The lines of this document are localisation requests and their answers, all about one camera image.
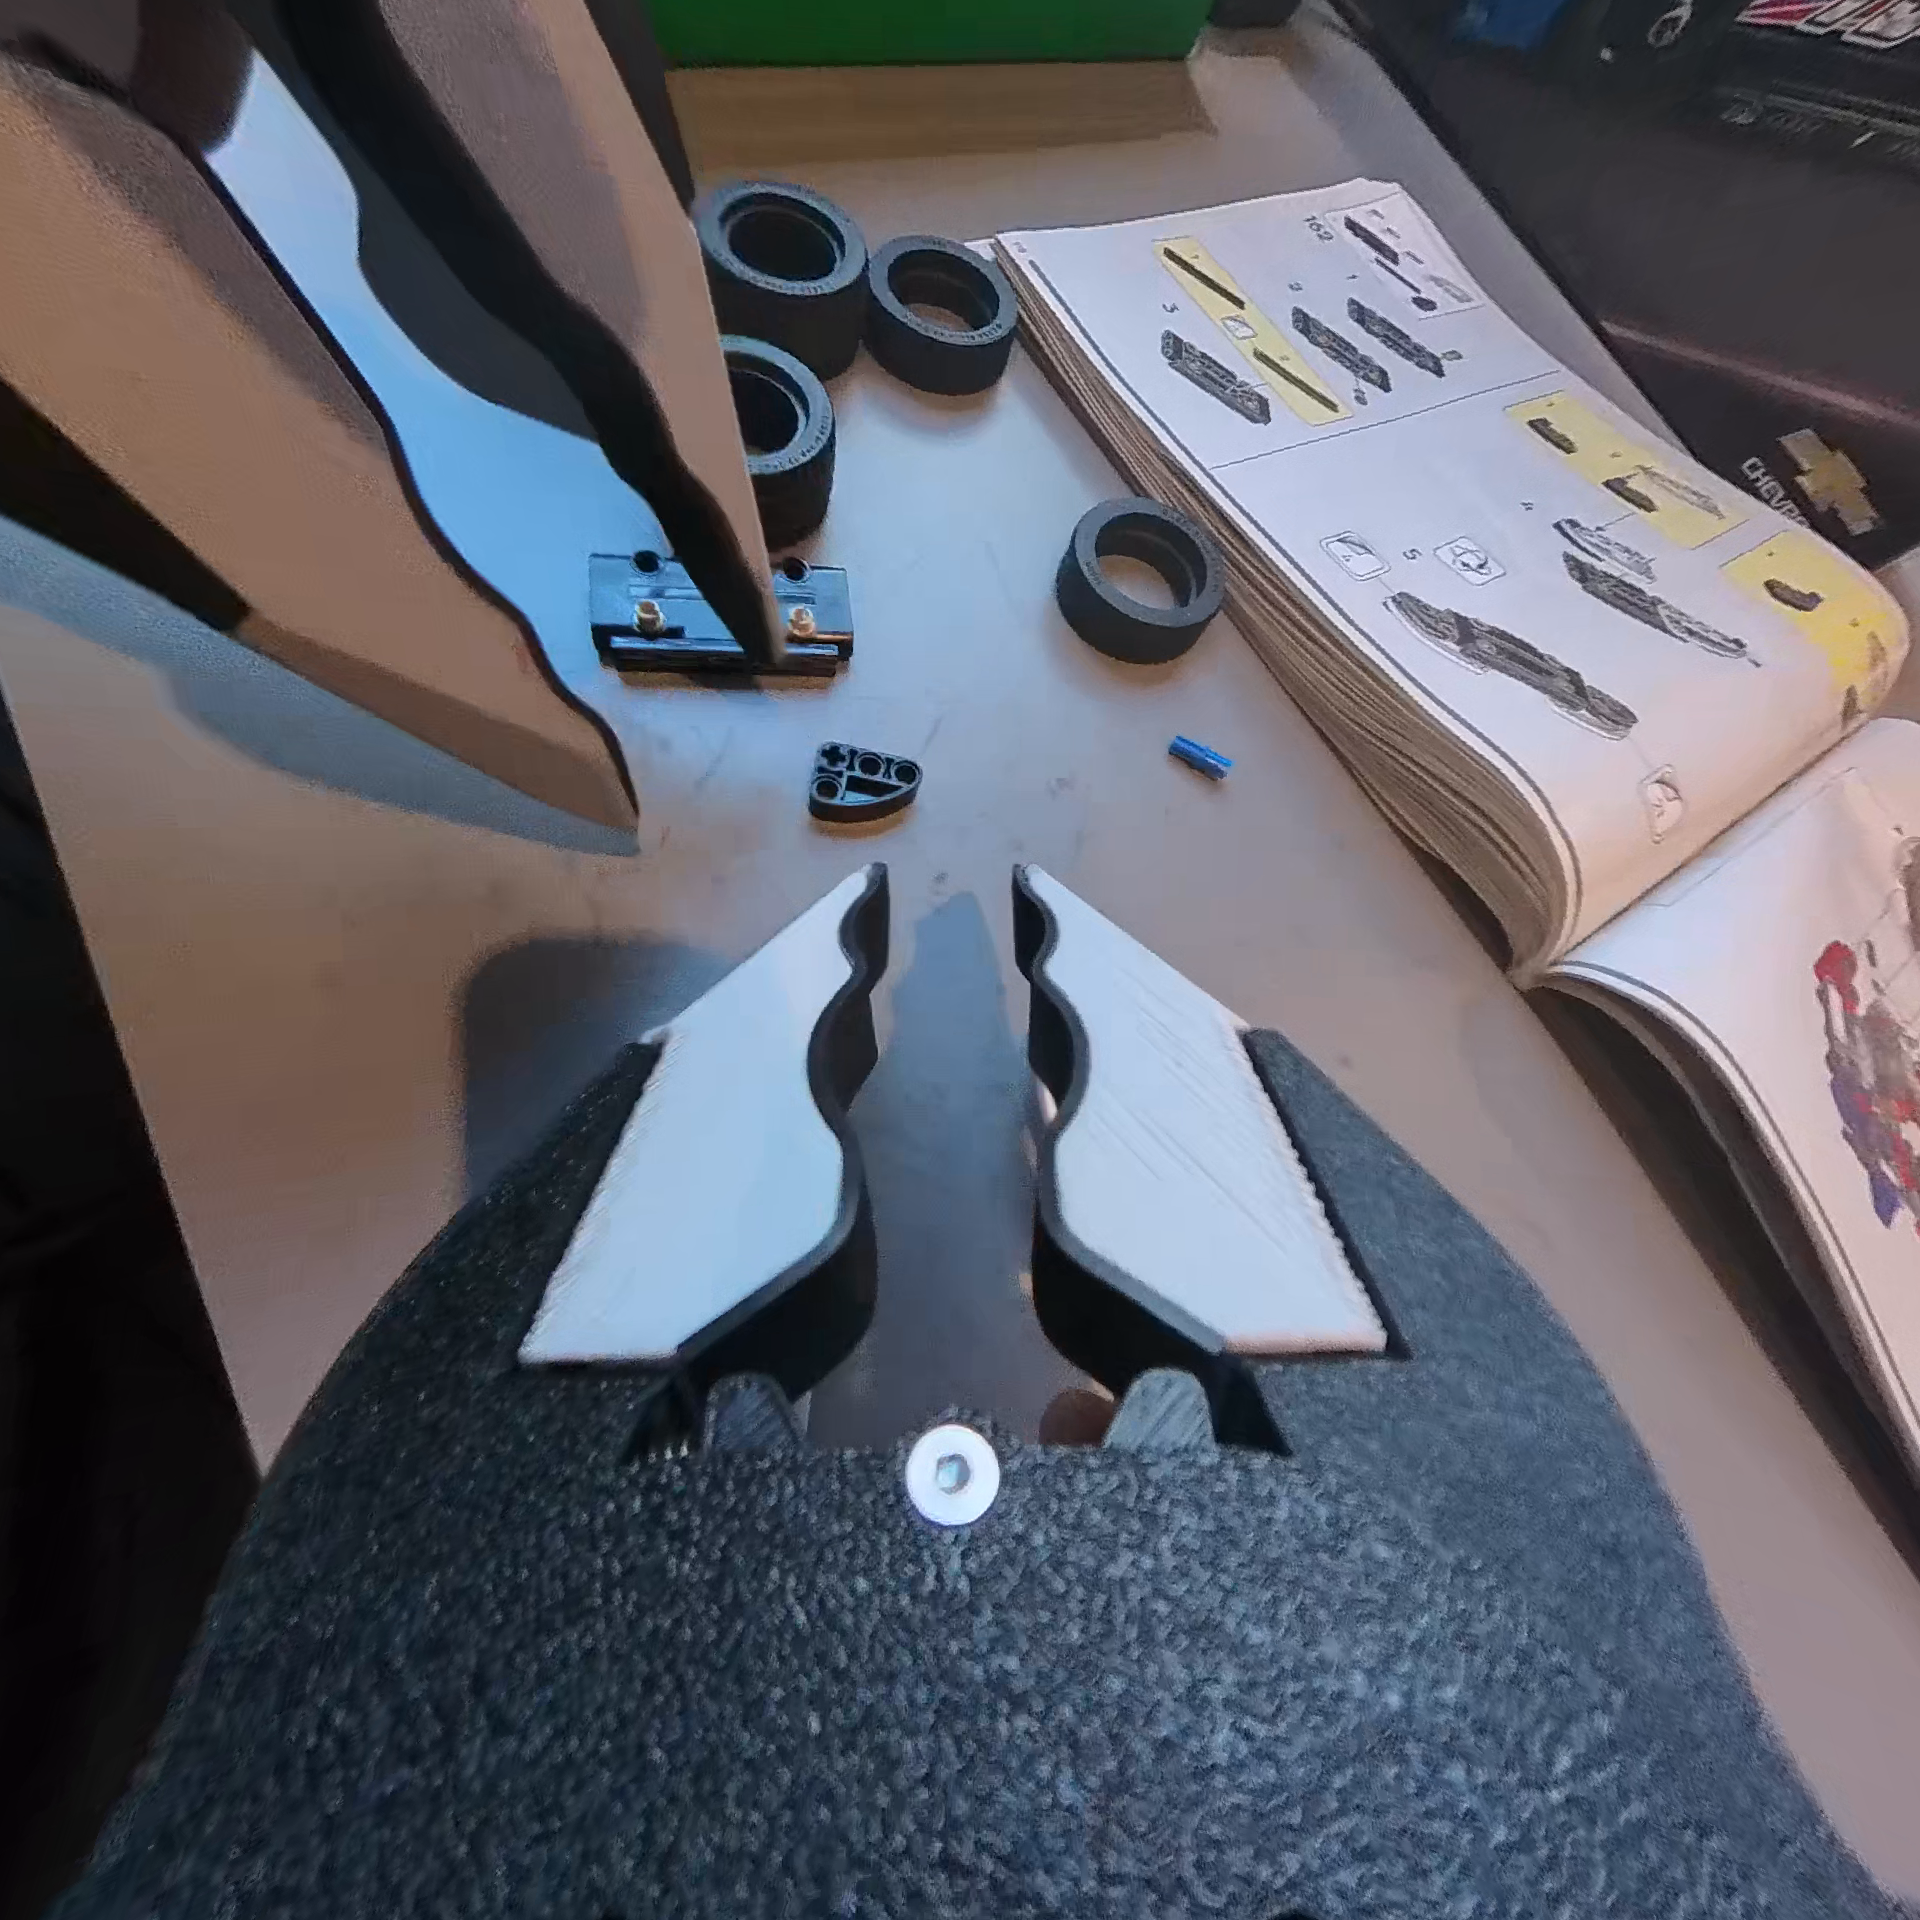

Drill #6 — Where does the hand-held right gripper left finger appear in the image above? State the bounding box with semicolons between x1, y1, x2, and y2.
516;863;888;1389

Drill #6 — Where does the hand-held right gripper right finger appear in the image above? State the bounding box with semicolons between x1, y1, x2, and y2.
1014;863;1392;1365

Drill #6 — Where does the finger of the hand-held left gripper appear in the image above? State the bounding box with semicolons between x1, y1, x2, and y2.
0;53;644;841
276;0;783;672

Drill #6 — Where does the black toy tyre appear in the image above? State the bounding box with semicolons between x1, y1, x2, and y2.
863;236;1022;396
1056;498;1227;666
693;181;873;385
720;333;836;548

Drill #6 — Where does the black panel brick with pins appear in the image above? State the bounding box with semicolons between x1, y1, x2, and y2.
587;548;859;681

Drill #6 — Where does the green plastic bin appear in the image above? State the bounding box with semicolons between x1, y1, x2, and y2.
652;0;1213;69

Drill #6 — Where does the small black curved brick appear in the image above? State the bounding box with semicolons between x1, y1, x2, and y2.
807;739;925;825

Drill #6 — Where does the grey desk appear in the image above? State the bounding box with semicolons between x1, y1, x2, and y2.
0;31;1920;1636

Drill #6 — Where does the person's clothed body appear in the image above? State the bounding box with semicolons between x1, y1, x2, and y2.
0;675;265;1920

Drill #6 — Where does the open instruction booklet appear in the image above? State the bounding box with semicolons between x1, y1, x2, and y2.
990;176;1920;1480

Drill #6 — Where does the toy car set box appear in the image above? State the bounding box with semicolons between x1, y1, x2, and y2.
1328;0;1920;572

